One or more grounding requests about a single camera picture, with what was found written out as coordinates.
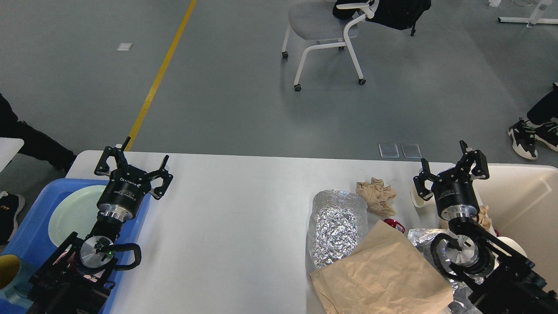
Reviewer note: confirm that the pink HOME mug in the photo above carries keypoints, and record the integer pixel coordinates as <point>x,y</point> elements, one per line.
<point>70,260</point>

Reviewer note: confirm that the person black sneakers right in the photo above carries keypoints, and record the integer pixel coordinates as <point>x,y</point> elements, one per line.
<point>540,125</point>

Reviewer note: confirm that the white stand base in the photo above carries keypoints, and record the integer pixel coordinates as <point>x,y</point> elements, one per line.
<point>536,16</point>

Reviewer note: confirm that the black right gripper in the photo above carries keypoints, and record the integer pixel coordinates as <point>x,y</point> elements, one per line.
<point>453,189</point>

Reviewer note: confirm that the crumpled napkin by bin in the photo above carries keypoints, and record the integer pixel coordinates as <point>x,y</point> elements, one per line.
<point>483,219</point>

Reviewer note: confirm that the foil piece under arm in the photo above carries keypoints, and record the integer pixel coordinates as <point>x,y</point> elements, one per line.
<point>421,239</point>

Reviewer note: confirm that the brown paper bag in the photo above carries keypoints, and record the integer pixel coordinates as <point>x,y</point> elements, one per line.
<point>385,274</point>

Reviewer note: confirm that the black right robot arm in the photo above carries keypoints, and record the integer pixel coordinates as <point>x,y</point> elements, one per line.
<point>502,280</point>

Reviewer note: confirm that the white grey office chair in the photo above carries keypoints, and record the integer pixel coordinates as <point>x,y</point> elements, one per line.
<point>314,21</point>

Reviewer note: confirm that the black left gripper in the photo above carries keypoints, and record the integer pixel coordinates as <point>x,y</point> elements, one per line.
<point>124,194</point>

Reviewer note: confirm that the white paper cup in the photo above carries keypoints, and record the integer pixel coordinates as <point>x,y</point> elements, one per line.
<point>417,201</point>

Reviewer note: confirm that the light green plate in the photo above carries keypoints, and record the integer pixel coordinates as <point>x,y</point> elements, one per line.
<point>77,212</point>

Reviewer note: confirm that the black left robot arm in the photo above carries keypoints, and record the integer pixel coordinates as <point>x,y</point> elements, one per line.
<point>75,278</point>

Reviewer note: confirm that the teal mug yellow inside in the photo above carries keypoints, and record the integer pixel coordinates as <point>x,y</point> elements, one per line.
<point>15,287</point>

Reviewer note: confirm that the beige plastic bin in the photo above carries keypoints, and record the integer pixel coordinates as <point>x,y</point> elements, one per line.
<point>523,205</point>

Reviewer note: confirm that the aluminium foil sheet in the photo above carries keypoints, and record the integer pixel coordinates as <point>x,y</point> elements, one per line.
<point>337,224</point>

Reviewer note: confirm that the crumpled brown napkin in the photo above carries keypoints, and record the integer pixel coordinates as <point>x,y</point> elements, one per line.
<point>377,196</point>

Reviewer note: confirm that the person dark clothing left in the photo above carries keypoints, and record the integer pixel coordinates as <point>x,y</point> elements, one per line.
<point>37,145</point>

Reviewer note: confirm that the black backpack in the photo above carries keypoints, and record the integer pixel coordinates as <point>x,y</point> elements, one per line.
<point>396,14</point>

